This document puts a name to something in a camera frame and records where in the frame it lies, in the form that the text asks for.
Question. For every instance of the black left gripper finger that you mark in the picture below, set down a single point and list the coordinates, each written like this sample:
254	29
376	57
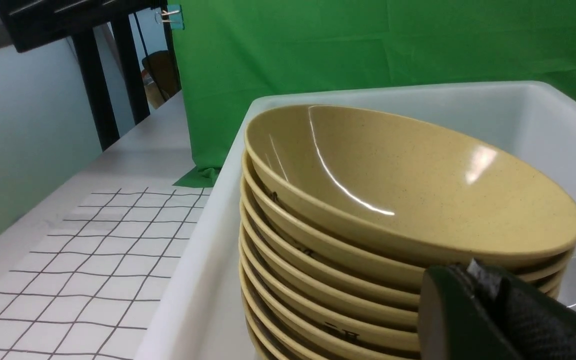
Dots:
480	312

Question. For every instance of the yellow noodle bowl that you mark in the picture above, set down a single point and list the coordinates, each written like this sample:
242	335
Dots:
408	188

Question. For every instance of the lower stacked yellow bowls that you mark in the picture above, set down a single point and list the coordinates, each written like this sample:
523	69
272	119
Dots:
311	295

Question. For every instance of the large white plastic tub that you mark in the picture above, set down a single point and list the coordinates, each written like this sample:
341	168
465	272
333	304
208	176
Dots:
200	316

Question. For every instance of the green backdrop cloth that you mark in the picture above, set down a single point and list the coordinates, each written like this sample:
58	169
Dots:
232	52

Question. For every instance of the teal binder clip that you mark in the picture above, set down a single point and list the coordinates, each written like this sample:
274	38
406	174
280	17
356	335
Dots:
172	15

